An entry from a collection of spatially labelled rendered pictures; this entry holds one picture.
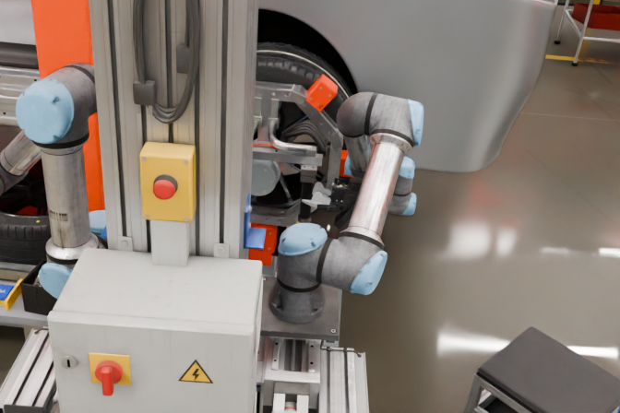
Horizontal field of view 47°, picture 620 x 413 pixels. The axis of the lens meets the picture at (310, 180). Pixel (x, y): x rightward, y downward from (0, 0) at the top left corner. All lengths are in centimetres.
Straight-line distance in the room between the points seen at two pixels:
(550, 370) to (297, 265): 117
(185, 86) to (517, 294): 256
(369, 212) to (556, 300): 190
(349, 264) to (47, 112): 76
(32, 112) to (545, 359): 188
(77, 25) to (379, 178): 97
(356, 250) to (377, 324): 144
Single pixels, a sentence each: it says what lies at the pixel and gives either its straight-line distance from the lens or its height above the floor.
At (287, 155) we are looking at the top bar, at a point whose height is 98.
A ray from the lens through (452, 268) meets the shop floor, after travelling 356.
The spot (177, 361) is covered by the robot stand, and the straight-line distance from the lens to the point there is 125.
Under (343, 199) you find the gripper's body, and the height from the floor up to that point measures 86.
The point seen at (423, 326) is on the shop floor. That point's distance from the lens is 318.
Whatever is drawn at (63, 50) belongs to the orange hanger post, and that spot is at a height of 129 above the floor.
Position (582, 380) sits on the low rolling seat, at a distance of 264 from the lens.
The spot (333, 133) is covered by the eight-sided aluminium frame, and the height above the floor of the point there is 98.
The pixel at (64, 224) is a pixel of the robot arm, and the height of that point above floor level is 114.
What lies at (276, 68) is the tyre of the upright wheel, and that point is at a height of 116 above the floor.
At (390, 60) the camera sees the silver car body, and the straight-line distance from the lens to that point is 259.
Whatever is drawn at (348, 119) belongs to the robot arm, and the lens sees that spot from 191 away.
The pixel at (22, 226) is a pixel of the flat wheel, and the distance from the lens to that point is 285.
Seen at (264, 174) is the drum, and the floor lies 87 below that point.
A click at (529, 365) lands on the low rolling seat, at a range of 262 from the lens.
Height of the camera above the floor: 203
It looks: 30 degrees down
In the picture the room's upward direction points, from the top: 5 degrees clockwise
